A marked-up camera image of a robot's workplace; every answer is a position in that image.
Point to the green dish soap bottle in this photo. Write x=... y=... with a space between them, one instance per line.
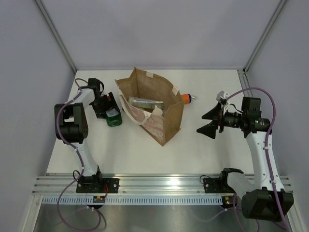
x=113 y=117

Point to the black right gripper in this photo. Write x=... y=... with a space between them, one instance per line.
x=210 y=129

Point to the orange spray bottle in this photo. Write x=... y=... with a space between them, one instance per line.
x=188 y=98

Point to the aluminium front rail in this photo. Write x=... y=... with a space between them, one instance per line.
x=129 y=184

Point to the beige pump bottle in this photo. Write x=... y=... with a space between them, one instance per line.
x=157 y=111

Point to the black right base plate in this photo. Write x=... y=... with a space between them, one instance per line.
x=215 y=185

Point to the white slotted cable duct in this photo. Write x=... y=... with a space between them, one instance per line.
x=133 y=200

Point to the aluminium frame post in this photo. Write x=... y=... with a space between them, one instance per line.
x=55 y=34
x=266 y=32

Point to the aluminium rail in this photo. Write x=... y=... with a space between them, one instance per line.
x=129 y=184
x=244 y=83

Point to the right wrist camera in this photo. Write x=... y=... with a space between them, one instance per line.
x=222 y=98

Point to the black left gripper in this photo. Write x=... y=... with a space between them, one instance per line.
x=110 y=104

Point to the brown canvas tote bag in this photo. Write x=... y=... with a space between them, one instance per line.
x=148 y=85

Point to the left aluminium frame post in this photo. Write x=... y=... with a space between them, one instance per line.
x=55 y=34

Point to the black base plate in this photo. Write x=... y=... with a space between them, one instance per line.
x=92 y=185
x=215 y=185

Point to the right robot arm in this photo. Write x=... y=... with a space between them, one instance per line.
x=266 y=198

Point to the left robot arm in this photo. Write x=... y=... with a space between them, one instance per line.
x=72 y=129

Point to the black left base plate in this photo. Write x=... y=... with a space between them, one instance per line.
x=92 y=185

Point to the right side aluminium rail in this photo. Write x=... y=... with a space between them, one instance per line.
x=244 y=83

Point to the right aluminium frame post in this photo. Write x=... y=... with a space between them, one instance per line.
x=266 y=32

